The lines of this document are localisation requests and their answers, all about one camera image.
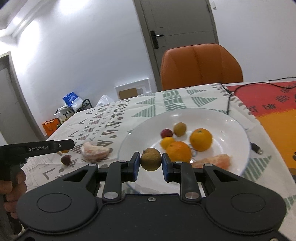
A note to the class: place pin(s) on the white foam packaging board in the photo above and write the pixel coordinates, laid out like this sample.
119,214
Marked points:
133,89

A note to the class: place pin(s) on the orange paper bag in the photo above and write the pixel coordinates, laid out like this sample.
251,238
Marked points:
50,126

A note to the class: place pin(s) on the small yellow-green fruit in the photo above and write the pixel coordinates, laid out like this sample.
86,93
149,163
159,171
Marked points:
151,159

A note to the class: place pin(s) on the peeled pomelo segment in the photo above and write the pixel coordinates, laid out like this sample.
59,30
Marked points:
91,152
222,161

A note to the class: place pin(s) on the dark brown wrinkled fruit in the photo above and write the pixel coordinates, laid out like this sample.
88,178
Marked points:
66,160

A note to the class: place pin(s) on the blue white plastic bag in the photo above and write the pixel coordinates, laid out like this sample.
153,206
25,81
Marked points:
73,101

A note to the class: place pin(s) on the small red fruit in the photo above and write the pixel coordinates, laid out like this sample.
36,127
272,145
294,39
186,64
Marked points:
166,133

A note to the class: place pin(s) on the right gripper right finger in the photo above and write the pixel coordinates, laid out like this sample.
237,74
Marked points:
183,174

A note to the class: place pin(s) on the red orange mat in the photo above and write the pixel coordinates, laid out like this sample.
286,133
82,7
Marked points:
274,107

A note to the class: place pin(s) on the white plate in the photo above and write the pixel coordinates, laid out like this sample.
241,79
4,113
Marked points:
229,137

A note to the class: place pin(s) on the green-brown fruit in plate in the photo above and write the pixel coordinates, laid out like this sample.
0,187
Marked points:
180,129

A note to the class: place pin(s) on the orange chair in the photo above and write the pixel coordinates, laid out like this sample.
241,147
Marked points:
198,65

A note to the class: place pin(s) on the left hand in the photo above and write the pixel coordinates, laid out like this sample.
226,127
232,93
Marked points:
12,194

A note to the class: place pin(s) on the orange in plate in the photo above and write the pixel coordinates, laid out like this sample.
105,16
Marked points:
201,139

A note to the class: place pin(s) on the grey door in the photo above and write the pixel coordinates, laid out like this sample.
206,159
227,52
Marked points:
182,22
17,122

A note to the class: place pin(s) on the patterned tablecloth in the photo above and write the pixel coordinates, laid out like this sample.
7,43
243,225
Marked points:
109,124

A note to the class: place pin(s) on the black shoe rack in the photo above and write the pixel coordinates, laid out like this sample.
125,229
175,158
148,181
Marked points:
68,111

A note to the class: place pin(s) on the black door handle lock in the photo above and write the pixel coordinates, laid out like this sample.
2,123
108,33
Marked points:
154,38

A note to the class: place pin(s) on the yellow fruit in plate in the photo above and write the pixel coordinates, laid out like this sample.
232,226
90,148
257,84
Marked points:
165,142

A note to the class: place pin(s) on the large orange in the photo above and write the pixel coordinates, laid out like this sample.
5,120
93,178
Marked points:
179,151

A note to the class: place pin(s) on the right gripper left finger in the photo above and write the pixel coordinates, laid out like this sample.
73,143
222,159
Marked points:
118,173

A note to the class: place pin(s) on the white wall switch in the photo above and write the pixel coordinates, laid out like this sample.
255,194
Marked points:
213,5

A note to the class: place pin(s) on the clear plastic bag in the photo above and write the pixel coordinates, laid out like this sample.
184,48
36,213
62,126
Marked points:
104,100

